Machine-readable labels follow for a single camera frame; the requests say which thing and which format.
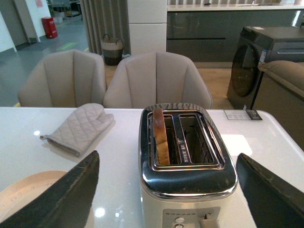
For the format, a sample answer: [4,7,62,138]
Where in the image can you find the beige dining chair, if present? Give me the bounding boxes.
[18,49,107,107]
[104,52,212,109]

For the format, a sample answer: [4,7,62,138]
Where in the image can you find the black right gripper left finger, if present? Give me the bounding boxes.
[0,151,99,228]

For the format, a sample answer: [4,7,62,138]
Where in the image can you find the white chrome toaster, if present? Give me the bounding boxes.
[138,103,238,228]

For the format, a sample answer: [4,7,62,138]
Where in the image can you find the grey kitchen counter cabinet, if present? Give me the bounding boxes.
[166,3,304,62]

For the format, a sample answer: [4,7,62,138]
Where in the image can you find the beige left dining chair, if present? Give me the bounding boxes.
[18,49,107,107]

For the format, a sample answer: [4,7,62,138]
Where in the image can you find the beige round plate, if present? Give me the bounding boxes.
[0,171,66,221]

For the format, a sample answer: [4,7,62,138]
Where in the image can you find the woven basket with handles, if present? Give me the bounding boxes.
[101,34,124,66]

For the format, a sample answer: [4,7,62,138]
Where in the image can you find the grey quilted oven mitt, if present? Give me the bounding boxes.
[40,103,114,157]

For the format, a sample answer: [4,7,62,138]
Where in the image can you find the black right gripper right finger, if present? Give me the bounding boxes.
[236,153,304,228]

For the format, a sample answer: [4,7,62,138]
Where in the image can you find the slice of brown bread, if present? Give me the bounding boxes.
[153,108,170,165]

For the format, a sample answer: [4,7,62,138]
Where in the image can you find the red bin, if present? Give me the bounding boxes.
[41,17,58,38]

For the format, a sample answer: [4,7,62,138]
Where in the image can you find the beige right dining chair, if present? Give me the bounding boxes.
[104,52,212,109]

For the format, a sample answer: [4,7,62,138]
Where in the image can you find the dark washing machine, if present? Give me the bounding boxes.
[227,27,304,109]

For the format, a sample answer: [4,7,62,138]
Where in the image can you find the label card on table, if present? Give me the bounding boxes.
[224,110,262,120]

